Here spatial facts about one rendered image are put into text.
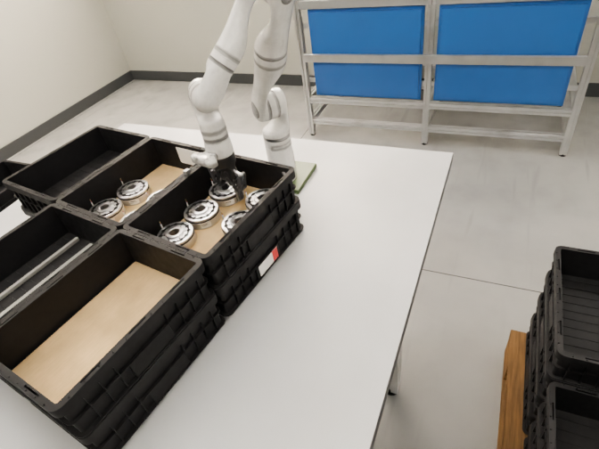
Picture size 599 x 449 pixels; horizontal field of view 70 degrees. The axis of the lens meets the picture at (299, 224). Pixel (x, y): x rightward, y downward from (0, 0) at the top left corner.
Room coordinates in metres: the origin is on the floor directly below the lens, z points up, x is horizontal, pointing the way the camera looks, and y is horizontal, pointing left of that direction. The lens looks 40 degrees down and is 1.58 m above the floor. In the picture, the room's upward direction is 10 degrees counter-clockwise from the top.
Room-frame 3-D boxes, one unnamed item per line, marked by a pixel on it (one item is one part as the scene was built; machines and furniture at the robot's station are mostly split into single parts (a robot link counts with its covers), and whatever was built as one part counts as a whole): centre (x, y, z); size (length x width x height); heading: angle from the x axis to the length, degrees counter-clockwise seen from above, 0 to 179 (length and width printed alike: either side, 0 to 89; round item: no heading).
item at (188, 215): (1.00, 0.27, 0.86); 0.10 x 0.10 x 0.01
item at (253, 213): (0.96, 0.22, 0.92); 0.40 x 0.30 x 0.02; 142
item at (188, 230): (0.92, 0.34, 0.86); 0.10 x 0.10 x 0.01
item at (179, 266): (0.65, 0.46, 0.87); 0.40 x 0.30 x 0.11; 142
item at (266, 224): (0.96, 0.22, 0.87); 0.40 x 0.30 x 0.11; 142
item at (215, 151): (1.06, 0.20, 1.03); 0.11 x 0.09 x 0.06; 137
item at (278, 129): (1.31, 0.02, 0.96); 0.09 x 0.09 x 0.17; 23
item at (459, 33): (2.31, -1.29, 0.60); 0.72 x 0.03 x 0.56; 60
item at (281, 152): (1.31, 0.02, 0.80); 0.09 x 0.09 x 0.17; 61
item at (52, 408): (0.65, 0.46, 0.92); 0.40 x 0.30 x 0.02; 142
